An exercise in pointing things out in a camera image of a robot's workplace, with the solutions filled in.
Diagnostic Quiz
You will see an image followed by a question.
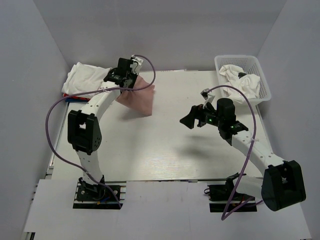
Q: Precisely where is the purple cable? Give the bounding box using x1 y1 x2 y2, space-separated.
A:
44 54 157 208
201 85 264 221

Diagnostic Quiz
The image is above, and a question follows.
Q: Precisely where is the crumpled white t shirt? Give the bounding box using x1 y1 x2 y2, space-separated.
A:
218 64 261 102

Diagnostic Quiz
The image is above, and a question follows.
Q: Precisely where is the folded blue t shirt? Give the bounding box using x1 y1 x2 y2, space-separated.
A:
65 98 90 103

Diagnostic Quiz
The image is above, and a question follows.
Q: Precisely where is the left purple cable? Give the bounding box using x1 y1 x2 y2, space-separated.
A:
44 54 157 208

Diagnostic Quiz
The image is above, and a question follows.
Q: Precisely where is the pink printed t shirt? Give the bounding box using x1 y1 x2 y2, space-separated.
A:
116 84 155 116

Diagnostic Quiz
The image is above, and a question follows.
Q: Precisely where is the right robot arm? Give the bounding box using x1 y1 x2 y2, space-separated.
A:
179 103 307 212

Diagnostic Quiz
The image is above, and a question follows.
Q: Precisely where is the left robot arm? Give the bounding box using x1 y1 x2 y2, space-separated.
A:
67 67 140 200

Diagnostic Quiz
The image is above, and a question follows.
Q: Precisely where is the folded red t shirt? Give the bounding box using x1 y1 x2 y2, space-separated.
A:
63 93 89 101

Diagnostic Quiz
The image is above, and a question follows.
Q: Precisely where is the folded white t shirt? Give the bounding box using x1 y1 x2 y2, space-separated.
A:
61 62 111 95

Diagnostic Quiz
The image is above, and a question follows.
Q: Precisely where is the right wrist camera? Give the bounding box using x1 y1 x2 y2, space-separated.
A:
216 98 236 121

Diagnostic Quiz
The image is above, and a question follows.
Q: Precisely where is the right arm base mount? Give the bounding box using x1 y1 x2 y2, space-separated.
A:
203 173 251 213

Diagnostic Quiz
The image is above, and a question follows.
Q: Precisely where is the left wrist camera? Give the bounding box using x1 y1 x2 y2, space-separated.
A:
116 55 144 76

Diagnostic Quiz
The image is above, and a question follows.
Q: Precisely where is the white plastic basket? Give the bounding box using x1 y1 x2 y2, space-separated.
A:
214 55 272 106

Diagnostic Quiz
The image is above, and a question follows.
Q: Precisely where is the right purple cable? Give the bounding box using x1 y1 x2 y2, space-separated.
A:
201 85 264 221

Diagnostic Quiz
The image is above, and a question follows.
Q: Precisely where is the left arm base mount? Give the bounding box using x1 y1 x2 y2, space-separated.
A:
72 177 127 210

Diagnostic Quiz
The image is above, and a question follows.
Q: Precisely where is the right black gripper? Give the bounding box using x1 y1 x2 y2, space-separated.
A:
180 99 224 129

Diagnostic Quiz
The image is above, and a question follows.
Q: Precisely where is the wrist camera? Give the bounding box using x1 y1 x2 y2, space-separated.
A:
116 55 144 76
216 98 236 121

